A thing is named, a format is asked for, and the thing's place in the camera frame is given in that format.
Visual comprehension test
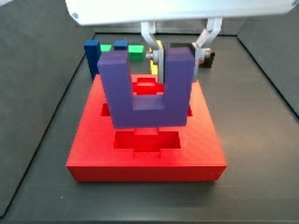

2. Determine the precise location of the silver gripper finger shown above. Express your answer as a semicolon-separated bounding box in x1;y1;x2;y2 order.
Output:
140;22;164;84

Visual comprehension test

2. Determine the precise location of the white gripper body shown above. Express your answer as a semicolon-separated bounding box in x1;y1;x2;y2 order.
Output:
65;0;299;25

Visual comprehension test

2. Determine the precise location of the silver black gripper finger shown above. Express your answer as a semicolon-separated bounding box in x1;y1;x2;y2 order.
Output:
190;17;223;76

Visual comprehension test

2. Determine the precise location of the purple U-shaped block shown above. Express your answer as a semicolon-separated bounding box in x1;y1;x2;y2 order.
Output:
96;46;196;130

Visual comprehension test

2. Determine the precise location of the black angled fixture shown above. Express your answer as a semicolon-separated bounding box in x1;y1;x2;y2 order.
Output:
168;42;216;69

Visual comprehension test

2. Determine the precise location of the red insertion board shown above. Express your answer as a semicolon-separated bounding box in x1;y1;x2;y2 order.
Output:
66;78;227;182

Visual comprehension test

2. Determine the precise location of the yellow long bar block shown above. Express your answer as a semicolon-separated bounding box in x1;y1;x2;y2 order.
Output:
145;40;162;75

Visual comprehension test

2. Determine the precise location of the green zigzag block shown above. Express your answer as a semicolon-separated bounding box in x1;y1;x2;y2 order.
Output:
100;44;144;62

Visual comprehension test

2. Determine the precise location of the blue U-shaped block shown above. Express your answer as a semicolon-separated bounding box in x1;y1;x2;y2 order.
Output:
84;39;128;79

